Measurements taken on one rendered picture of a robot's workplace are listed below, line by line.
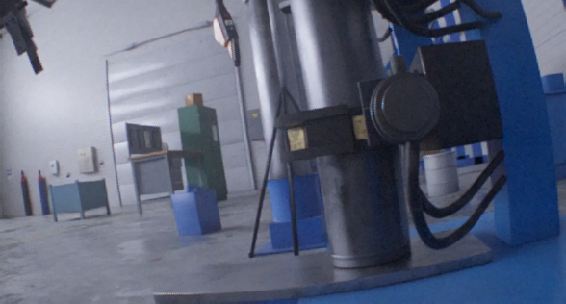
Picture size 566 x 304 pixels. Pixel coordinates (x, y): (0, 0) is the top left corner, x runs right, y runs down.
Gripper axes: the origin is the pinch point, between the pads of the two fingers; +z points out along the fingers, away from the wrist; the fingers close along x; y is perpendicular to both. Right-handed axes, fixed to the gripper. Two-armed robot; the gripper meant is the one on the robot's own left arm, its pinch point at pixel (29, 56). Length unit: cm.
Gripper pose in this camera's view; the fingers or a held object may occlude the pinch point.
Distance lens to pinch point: 111.2
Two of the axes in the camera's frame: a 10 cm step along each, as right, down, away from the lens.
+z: 5.5, 8.3, -0.5
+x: -1.9, 1.8, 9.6
